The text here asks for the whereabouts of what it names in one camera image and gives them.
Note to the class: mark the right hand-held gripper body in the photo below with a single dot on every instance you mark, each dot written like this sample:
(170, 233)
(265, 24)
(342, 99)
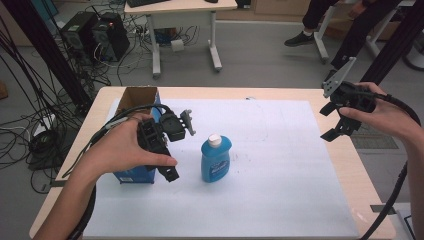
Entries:
(353, 98)

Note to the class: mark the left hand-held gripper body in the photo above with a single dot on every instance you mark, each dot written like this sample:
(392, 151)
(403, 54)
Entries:
(175, 128)

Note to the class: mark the person's right hand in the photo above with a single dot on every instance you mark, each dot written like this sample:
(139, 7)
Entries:
(390, 118)

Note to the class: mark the person's left hand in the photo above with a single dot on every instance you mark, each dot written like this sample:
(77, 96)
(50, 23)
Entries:
(116, 150)

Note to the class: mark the grey floor grate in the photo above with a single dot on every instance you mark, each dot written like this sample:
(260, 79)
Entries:
(375, 141)

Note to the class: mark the blue detergent bottle white cap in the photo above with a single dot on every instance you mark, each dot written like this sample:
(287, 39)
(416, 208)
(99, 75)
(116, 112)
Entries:
(215, 163)

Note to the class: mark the open blue cardboard box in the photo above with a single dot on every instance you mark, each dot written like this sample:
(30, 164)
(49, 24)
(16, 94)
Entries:
(138, 96)

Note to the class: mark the white foam mat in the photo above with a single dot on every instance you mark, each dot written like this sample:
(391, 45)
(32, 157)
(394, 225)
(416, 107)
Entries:
(266, 173)

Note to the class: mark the white power adapter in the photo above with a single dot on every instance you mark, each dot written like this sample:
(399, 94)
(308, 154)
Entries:
(177, 45)

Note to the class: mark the grey tape strip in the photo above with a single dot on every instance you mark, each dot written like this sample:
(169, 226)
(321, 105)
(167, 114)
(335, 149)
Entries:
(382, 208)

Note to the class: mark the black computer tower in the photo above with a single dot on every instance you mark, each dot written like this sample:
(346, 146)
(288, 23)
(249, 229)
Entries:
(78, 33)
(111, 38)

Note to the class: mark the white desk with metal legs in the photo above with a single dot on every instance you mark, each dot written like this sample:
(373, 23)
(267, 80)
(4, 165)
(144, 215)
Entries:
(181, 5)

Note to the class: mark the black keyboard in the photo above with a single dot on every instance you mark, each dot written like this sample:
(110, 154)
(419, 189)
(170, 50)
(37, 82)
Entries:
(146, 2)

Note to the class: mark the white power strip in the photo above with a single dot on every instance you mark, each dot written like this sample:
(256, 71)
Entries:
(43, 125)

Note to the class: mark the black computer mouse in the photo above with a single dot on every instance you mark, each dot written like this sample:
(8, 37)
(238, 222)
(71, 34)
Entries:
(211, 1)

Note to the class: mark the black metal frame post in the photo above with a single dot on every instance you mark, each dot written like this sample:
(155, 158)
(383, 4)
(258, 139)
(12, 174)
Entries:
(395, 43)
(46, 50)

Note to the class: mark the white metal table frame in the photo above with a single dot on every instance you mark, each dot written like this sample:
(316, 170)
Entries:
(321, 36)

